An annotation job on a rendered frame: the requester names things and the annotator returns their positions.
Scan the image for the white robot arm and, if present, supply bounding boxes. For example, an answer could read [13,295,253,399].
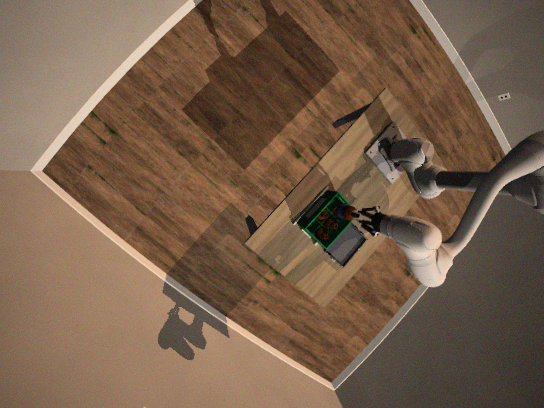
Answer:
[379,130,544,287]

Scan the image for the green bottle crate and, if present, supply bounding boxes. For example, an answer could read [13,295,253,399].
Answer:
[297,190,353,250]

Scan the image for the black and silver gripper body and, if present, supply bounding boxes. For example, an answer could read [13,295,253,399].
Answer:
[371,212,386,233]

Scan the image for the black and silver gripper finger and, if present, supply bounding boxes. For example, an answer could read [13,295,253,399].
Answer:
[352,217,378,236]
[353,206,380,220]

